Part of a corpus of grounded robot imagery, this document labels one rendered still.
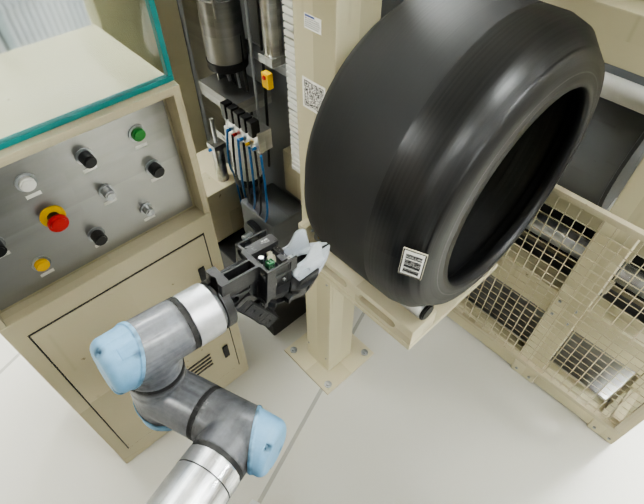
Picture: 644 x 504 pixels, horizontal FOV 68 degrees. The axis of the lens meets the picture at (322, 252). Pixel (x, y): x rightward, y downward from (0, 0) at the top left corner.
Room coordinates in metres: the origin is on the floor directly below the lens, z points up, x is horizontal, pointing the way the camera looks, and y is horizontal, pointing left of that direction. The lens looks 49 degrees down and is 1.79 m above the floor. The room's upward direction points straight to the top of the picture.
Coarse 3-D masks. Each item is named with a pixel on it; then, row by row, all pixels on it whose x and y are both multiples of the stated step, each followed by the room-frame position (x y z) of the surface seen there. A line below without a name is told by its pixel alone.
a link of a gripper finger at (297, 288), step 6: (318, 270) 0.45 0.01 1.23; (306, 276) 0.43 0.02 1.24; (312, 276) 0.44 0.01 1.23; (294, 282) 0.42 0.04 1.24; (300, 282) 0.42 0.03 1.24; (306, 282) 0.42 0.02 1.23; (312, 282) 0.43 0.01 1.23; (294, 288) 0.41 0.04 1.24; (300, 288) 0.41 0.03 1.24; (306, 288) 0.41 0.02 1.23; (288, 294) 0.40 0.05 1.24; (294, 294) 0.40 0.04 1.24; (300, 294) 0.40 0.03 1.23; (288, 300) 0.39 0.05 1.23
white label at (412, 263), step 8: (408, 248) 0.49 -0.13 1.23; (408, 256) 0.49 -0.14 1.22; (416, 256) 0.48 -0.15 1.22; (424, 256) 0.48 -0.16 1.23; (400, 264) 0.49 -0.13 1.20; (408, 264) 0.48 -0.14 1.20; (416, 264) 0.48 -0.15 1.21; (424, 264) 0.47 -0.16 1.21; (400, 272) 0.49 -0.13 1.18; (408, 272) 0.48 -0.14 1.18; (416, 272) 0.48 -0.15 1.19
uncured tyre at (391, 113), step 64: (448, 0) 0.78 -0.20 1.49; (512, 0) 0.78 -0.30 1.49; (384, 64) 0.69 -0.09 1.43; (448, 64) 0.65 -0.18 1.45; (512, 64) 0.62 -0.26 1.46; (576, 64) 0.68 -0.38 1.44; (320, 128) 0.67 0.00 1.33; (384, 128) 0.60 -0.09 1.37; (448, 128) 0.56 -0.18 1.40; (512, 128) 0.58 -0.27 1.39; (576, 128) 0.80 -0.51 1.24; (320, 192) 0.62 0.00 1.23; (384, 192) 0.54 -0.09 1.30; (448, 192) 0.51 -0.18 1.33; (512, 192) 0.87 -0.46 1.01; (384, 256) 0.50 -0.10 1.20; (448, 256) 0.51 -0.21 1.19
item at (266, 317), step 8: (248, 304) 0.38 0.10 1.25; (256, 304) 0.38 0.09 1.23; (240, 312) 0.37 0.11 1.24; (248, 312) 0.37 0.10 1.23; (256, 312) 0.38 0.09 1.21; (264, 312) 0.39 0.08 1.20; (272, 312) 0.41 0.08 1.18; (256, 320) 0.38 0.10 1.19; (264, 320) 0.39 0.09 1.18; (272, 320) 0.40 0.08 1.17
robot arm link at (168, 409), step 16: (176, 384) 0.27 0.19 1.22; (192, 384) 0.27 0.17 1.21; (208, 384) 0.28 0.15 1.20; (144, 400) 0.25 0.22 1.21; (160, 400) 0.25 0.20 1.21; (176, 400) 0.25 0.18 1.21; (192, 400) 0.25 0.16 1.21; (144, 416) 0.25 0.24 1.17; (160, 416) 0.24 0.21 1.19; (176, 416) 0.24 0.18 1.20
